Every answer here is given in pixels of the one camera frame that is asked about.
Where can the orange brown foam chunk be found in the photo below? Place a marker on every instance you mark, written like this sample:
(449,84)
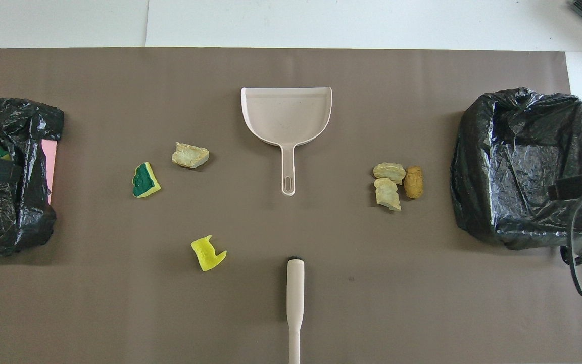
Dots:
(413,183)

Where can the beige foam chunk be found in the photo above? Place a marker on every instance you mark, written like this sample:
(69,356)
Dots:
(190,155)
(389,172)
(387,194)

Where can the yellow foam chunk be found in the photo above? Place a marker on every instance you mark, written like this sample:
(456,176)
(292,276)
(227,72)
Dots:
(206,254)

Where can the beige plastic dustpan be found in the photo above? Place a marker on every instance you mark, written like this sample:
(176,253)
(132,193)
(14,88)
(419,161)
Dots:
(286,114)

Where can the pink bin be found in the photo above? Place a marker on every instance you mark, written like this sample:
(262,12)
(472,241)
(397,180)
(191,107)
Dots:
(50,172)

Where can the brown paper table mat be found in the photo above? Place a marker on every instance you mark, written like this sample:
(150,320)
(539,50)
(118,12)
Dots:
(170,303)

